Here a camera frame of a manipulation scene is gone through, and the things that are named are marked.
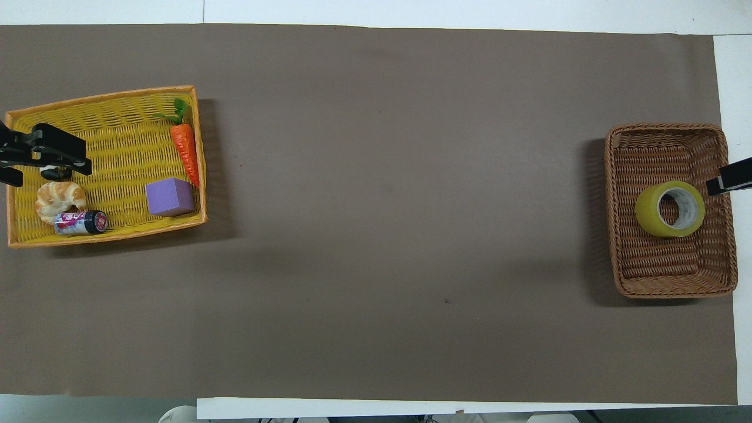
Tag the orange toy carrot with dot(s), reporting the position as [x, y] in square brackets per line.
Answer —
[185, 148]

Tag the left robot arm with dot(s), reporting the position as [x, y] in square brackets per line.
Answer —
[176, 415]

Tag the purple foam cube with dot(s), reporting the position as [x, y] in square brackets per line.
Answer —
[169, 197]

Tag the small dark oval item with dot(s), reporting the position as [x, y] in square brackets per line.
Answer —
[57, 174]

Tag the yellow tape roll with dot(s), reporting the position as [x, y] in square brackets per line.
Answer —
[647, 215]

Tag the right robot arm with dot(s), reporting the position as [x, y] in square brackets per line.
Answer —
[552, 418]

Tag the small drink can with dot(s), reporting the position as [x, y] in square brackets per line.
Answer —
[79, 223]

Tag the yellow wicker basket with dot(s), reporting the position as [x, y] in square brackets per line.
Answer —
[123, 147]

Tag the toy croissant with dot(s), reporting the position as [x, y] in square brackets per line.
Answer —
[53, 198]

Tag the brown wicker basket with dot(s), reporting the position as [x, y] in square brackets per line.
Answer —
[658, 258]

